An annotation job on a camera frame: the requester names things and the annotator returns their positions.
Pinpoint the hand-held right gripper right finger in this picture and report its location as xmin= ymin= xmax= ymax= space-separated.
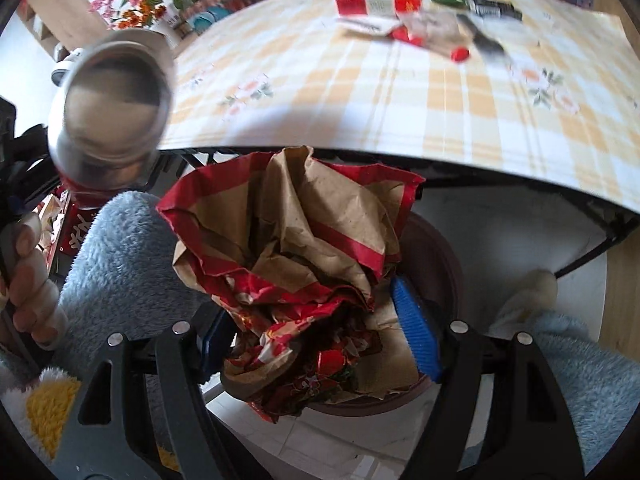
xmin=390 ymin=276 xmax=585 ymax=480

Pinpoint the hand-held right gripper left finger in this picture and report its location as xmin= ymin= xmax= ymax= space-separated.
xmin=64 ymin=307 xmax=261 ymax=480

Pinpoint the brown plastic bin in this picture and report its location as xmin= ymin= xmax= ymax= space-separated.
xmin=220 ymin=210 xmax=463 ymax=418

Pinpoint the metal drink can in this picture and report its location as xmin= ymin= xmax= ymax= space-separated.
xmin=47 ymin=29 xmax=177 ymax=211

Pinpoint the brown red paper bag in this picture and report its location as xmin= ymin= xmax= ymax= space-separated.
xmin=156 ymin=146 xmax=426 ymax=423

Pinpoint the clear plastic wrapper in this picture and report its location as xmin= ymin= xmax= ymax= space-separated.
xmin=395 ymin=10 xmax=481 ymax=56

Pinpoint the red white carton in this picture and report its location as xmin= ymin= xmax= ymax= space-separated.
xmin=336 ymin=0 xmax=426 ymax=17

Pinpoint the person's left forearm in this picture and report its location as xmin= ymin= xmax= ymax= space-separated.
xmin=0 ymin=350 xmax=83 ymax=461

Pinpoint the person's left hand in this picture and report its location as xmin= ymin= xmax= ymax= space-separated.
xmin=0 ymin=212 xmax=69 ymax=351

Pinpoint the white desk fan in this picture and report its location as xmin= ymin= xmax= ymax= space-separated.
xmin=50 ymin=46 xmax=87 ymax=88

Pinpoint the person's left leg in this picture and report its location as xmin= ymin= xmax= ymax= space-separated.
xmin=57 ymin=191 xmax=211 ymax=376

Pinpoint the person's leg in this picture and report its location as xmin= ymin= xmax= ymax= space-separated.
xmin=57 ymin=191 xmax=211 ymax=376
xmin=480 ymin=310 xmax=640 ymax=476

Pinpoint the beige slipper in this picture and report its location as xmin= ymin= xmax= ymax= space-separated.
xmin=492 ymin=269 xmax=558 ymax=331

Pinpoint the person's right leg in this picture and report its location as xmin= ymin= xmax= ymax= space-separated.
xmin=480 ymin=310 xmax=640 ymax=476

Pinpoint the orange flower bouquet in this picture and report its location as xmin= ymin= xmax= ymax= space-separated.
xmin=112 ymin=0 xmax=168 ymax=29

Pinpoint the yellow checked floral tablecloth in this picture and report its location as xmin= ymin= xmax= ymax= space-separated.
xmin=160 ymin=0 xmax=640 ymax=211

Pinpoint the scalloped flower basket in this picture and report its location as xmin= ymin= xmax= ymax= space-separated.
xmin=177 ymin=0 xmax=261 ymax=36

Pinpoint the small black box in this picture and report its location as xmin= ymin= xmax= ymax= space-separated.
xmin=467 ymin=0 xmax=523 ymax=22

